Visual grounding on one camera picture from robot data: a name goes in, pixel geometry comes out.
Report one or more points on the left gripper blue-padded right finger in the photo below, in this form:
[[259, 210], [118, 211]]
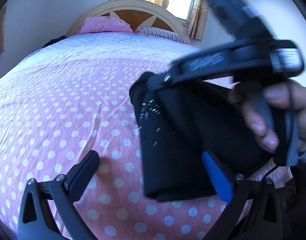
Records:
[[252, 207]]

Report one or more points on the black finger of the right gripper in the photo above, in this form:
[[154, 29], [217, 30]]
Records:
[[159, 81]]

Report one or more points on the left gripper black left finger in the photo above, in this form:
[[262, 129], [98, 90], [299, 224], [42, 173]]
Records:
[[36, 220]]

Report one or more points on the black pants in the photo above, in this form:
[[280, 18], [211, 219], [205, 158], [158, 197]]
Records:
[[177, 125]]

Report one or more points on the right hand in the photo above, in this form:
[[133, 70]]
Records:
[[282, 96]]

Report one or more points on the striped pillow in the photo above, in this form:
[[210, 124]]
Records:
[[160, 33]]

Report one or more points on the yellow curtain right of window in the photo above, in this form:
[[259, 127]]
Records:
[[197, 20]]

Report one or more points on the cream wooden headboard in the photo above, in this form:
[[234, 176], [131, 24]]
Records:
[[138, 14]]

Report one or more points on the pink pillow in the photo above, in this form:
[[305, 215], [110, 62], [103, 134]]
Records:
[[103, 24]]

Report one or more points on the pink and blue bedsheet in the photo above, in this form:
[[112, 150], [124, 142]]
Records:
[[72, 97]]

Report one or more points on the black object beside bed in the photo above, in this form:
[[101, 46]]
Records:
[[53, 41]]

